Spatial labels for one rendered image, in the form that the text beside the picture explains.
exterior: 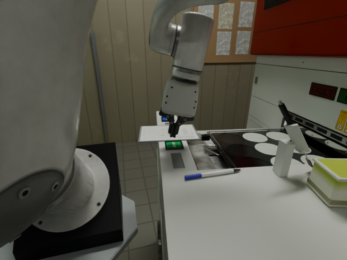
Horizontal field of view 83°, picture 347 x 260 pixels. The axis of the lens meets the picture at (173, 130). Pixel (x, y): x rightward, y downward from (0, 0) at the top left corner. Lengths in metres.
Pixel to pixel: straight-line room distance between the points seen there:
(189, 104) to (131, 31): 2.21
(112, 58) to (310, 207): 2.52
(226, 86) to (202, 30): 2.64
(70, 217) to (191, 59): 0.47
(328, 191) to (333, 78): 0.52
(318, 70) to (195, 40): 0.58
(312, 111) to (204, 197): 0.67
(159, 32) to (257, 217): 0.43
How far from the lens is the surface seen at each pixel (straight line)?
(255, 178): 0.51
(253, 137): 0.89
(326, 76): 0.94
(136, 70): 2.71
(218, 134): 0.88
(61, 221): 0.53
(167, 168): 0.51
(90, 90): 2.76
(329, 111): 0.92
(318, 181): 0.50
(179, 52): 0.53
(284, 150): 0.50
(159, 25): 0.49
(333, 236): 0.44
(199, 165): 0.68
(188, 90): 0.55
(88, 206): 0.52
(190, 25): 0.53
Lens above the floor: 1.24
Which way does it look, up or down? 22 degrees down
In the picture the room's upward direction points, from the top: straight up
